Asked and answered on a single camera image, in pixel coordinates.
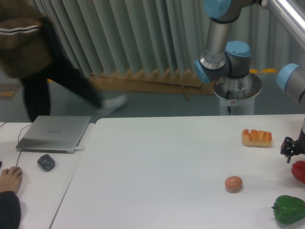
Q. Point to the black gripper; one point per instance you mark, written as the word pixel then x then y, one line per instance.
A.
pixel 291 148

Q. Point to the red bell pepper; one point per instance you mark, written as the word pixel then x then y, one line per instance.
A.
pixel 298 170

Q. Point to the black sleeved forearm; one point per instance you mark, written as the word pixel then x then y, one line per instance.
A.
pixel 10 211

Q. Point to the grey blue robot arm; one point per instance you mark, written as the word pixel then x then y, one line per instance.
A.
pixel 232 59

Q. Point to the person's bare hand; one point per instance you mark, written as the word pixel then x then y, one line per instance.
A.
pixel 10 179

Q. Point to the orange bread toy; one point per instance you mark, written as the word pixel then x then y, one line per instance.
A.
pixel 256 138

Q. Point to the green bell pepper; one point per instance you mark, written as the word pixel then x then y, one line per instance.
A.
pixel 288 209

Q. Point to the brown egg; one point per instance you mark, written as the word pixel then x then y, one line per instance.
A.
pixel 233 183

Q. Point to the brown cardboard sheet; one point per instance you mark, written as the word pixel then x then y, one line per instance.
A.
pixel 173 83

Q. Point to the pale green curtain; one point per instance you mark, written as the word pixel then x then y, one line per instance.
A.
pixel 106 36

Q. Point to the black round controller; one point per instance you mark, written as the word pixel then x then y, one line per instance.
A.
pixel 46 162

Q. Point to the silver laptop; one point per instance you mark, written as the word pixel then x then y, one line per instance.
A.
pixel 54 134

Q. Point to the walking person in brown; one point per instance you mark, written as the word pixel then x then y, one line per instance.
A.
pixel 30 51

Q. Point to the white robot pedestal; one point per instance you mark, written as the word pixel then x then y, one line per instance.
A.
pixel 237 95

